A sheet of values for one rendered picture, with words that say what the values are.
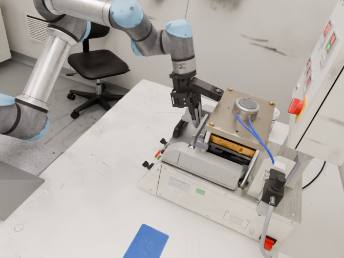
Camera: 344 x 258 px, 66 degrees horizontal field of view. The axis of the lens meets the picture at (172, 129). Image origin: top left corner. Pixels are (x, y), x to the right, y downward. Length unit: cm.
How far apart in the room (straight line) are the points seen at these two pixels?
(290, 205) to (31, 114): 90
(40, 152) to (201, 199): 67
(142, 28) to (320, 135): 53
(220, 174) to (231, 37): 168
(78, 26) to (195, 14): 144
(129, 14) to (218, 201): 62
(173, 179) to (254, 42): 167
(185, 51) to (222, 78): 169
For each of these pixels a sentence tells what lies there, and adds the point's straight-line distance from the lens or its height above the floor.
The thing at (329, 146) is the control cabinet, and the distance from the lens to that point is 73.
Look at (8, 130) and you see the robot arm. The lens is 102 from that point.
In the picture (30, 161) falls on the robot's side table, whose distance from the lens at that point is 117.
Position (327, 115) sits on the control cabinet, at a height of 127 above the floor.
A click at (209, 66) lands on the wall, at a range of 248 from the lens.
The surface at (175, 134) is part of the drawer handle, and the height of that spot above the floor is 98.
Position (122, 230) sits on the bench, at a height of 75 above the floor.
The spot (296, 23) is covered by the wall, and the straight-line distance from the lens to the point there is 232.
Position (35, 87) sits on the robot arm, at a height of 103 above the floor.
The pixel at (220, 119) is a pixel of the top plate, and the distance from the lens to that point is 82.
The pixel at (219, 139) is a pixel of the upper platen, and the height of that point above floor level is 105.
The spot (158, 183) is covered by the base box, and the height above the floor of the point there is 82.
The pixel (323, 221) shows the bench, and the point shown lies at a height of 75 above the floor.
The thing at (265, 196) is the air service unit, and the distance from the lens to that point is 71.
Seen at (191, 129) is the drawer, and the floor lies 97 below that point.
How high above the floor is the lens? 155
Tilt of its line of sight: 37 degrees down
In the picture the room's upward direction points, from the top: 11 degrees clockwise
